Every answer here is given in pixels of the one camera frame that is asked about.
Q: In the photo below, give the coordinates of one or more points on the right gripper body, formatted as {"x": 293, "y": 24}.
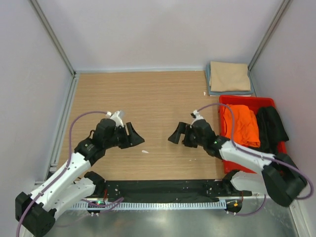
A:
{"x": 189, "y": 131}

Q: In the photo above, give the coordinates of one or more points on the slotted cable duct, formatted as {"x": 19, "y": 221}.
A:
{"x": 124, "y": 206}

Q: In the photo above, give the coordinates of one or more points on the black t shirt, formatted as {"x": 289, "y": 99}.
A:
{"x": 271, "y": 130}

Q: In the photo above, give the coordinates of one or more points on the right aluminium frame post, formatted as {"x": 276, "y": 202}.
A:
{"x": 277, "y": 18}

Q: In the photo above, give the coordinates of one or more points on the aluminium frame post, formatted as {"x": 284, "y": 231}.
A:
{"x": 277, "y": 18}
{"x": 50, "y": 32}

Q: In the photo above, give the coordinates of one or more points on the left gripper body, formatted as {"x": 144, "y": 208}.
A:
{"x": 121, "y": 138}

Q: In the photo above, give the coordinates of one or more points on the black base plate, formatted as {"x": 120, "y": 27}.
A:
{"x": 211, "y": 187}

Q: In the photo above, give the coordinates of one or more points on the folded blue t shirt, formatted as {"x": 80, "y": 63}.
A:
{"x": 234, "y": 93}

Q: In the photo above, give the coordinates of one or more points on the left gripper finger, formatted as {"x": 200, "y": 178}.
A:
{"x": 130, "y": 128}
{"x": 135, "y": 139}

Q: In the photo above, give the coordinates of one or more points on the beige t shirt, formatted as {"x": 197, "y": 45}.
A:
{"x": 226, "y": 77}

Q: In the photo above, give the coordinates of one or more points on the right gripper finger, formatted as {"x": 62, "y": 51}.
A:
{"x": 186, "y": 140}
{"x": 175, "y": 136}

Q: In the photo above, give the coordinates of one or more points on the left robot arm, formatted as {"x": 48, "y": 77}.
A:
{"x": 38, "y": 211}

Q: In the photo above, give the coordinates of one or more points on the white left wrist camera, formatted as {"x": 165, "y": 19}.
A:
{"x": 116, "y": 117}

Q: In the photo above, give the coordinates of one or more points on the left aluminium frame post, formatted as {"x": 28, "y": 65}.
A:
{"x": 50, "y": 32}

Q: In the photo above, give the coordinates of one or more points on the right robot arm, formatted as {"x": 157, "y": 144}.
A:
{"x": 274, "y": 175}

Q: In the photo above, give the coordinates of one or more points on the orange t shirt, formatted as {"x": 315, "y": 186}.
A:
{"x": 246, "y": 131}

